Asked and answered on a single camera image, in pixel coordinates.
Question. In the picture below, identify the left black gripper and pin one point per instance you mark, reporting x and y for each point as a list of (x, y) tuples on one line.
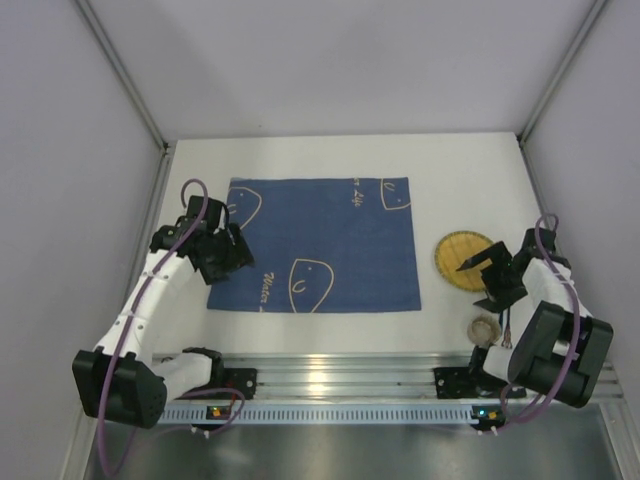
[(226, 255)]

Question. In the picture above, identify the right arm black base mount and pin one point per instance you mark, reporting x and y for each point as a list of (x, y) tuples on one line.
[(453, 383)]

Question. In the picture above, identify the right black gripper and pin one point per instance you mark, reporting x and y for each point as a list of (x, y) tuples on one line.
[(498, 273)]

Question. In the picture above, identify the aluminium rail base frame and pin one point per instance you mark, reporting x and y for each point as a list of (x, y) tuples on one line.
[(345, 378)]

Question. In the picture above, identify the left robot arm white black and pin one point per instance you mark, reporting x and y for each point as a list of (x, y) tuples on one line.
[(117, 381)]

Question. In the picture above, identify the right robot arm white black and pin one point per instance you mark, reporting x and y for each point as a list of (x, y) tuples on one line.
[(563, 347)]

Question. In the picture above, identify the yellow woven round coaster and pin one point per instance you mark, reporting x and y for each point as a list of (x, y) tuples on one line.
[(453, 250)]

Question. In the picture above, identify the white perforated cable duct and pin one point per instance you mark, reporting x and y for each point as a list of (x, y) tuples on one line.
[(331, 414)]

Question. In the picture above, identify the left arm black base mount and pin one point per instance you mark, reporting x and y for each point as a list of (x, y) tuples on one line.
[(241, 379)]

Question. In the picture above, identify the small beige round cup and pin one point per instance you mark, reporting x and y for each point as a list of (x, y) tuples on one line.
[(484, 331)]

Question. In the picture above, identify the blue placemat cloth gold pattern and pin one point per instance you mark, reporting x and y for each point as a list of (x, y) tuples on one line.
[(325, 246)]

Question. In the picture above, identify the blue handled cutlery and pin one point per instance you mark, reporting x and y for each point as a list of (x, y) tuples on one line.
[(505, 324)]

